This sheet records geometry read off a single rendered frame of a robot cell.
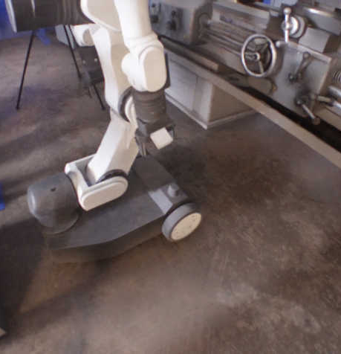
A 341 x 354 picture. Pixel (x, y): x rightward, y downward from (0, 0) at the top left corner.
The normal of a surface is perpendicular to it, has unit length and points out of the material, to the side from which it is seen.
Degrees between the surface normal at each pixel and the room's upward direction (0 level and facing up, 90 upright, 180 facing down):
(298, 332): 0
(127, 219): 0
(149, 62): 90
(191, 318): 0
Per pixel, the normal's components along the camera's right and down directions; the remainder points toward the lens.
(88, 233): 0.07, -0.72
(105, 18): 0.56, 0.60
